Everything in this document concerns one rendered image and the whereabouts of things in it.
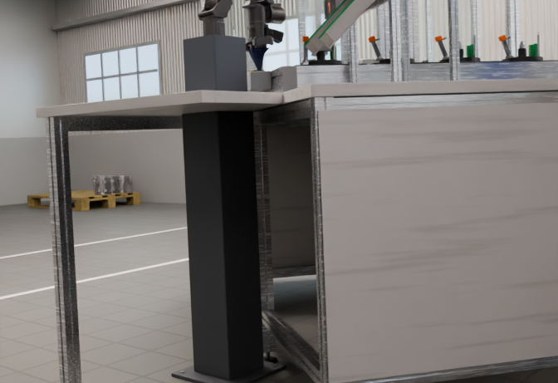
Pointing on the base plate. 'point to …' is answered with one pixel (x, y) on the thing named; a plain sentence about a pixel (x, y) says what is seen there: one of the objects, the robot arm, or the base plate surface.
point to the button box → (259, 81)
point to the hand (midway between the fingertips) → (258, 60)
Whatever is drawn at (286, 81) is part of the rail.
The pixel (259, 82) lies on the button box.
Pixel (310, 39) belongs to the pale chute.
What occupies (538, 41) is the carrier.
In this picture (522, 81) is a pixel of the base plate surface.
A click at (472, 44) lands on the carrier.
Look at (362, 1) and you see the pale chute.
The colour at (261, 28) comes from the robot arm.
